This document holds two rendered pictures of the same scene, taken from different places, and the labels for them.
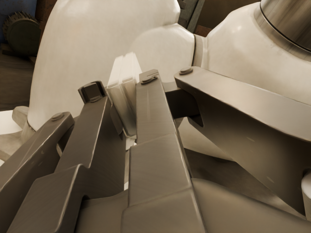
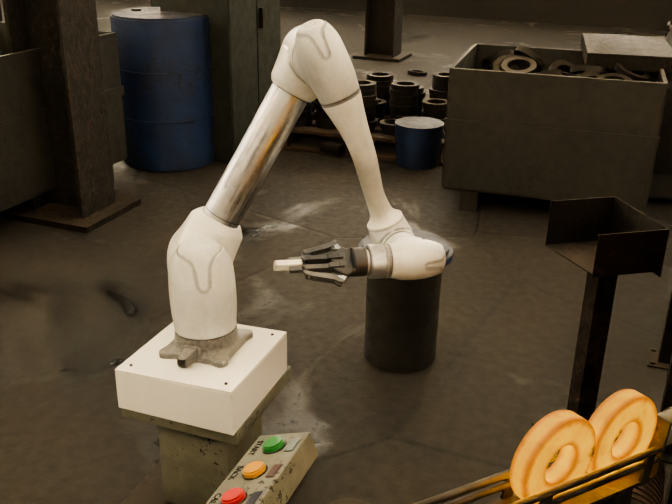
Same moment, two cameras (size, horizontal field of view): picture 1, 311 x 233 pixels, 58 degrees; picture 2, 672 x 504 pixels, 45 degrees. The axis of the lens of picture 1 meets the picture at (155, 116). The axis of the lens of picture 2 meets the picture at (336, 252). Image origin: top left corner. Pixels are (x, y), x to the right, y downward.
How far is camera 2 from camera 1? 2.05 m
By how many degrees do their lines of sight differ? 85
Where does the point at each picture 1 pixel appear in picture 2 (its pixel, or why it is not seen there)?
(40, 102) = (230, 317)
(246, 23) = (226, 228)
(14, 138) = (218, 352)
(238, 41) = (230, 236)
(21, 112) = (190, 356)
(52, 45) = (228, 291)
